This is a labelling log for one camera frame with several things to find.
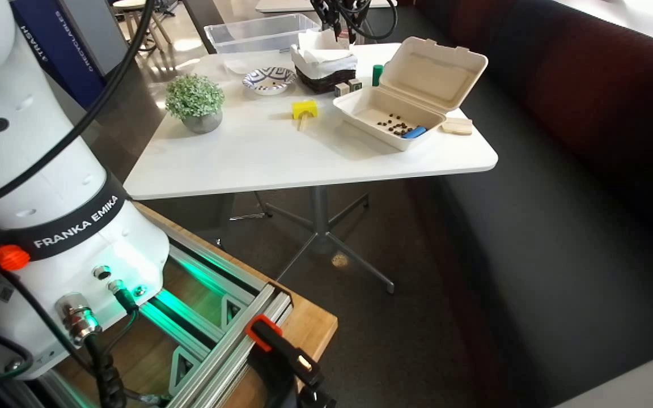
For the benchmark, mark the white table corner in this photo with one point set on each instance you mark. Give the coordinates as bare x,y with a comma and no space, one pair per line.
638,385

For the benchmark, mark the blue patterned white bowl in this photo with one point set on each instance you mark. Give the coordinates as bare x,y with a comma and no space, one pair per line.
268,79

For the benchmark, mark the small potted green plant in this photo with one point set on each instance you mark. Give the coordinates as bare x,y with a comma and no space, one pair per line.
195,99

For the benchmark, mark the wooden stool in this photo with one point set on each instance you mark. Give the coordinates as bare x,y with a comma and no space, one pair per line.
134,11

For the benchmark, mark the heap of dark beans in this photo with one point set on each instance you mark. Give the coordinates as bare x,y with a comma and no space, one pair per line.
395,123

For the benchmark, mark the clear plastic bin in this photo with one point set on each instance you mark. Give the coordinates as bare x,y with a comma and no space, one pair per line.
258,31

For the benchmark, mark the small wooden cube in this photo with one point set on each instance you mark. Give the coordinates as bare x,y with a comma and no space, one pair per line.
355,85
342,89

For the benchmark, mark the green cylinder block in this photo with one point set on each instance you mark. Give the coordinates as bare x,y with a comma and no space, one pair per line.
377,75

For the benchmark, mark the black and orange clamp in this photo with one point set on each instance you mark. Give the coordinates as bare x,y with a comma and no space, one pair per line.
281,348

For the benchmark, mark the dark basket with white napkins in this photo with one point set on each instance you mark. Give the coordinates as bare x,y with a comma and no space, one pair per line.
323,71

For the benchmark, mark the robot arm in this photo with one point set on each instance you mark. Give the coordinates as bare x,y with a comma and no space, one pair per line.
49,187

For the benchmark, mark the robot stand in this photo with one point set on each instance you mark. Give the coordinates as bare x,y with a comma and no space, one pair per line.
304,328

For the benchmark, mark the yellow block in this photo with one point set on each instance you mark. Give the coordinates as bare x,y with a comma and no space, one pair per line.
304,107

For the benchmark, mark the dark red bench seat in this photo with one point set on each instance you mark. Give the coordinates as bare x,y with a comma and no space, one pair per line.
576,170

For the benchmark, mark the blue trash bin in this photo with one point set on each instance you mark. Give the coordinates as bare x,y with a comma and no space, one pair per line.
71,45

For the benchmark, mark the wooden stick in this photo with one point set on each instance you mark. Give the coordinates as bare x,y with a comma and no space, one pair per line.
302,122

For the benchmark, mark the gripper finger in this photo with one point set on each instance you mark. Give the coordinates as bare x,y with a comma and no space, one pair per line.
332,22
352,28

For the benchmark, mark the beige flat wooden block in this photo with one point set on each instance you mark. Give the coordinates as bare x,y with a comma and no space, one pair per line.
457,126

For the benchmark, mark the beige clamshell takeout box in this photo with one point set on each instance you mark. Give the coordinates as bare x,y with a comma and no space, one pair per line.
434,73

